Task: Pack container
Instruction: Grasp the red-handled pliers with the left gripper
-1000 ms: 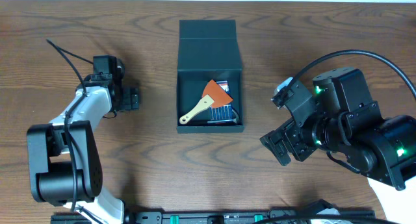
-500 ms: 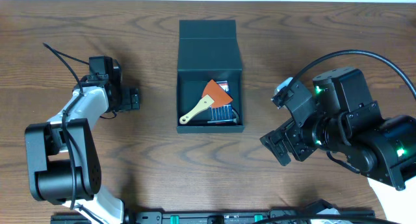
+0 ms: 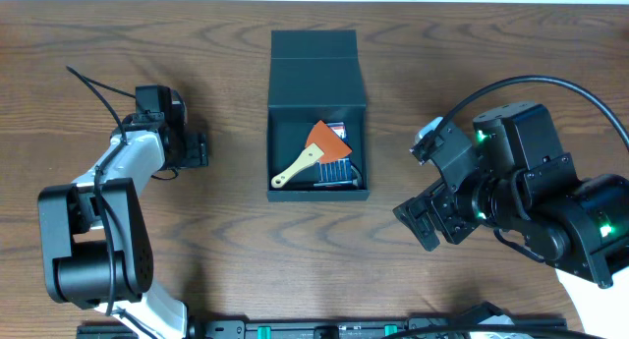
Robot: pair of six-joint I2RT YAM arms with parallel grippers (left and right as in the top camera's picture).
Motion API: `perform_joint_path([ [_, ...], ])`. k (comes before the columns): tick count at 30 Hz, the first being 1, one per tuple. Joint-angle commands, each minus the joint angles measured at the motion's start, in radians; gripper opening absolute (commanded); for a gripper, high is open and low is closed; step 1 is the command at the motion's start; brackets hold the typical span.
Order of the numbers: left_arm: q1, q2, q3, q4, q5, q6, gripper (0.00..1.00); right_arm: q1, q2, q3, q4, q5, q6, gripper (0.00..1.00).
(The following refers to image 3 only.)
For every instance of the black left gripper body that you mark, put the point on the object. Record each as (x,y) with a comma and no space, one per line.
(198,149)

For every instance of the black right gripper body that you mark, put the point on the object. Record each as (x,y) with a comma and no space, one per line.
(465,203)

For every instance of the steel claw hammer black grip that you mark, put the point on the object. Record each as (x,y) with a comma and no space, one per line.
(360,179)

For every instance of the screwdriver set case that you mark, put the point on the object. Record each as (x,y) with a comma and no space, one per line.
(335,174)

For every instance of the orange scraper with wooden handle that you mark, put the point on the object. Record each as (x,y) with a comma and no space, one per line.
(322,145)

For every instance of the dark green box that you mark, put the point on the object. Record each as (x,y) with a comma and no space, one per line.
(314,75)

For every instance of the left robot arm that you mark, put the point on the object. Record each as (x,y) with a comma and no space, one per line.
(96,250)

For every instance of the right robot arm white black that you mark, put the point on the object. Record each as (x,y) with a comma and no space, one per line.
(517,180)

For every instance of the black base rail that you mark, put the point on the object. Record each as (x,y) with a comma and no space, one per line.
(367,328)

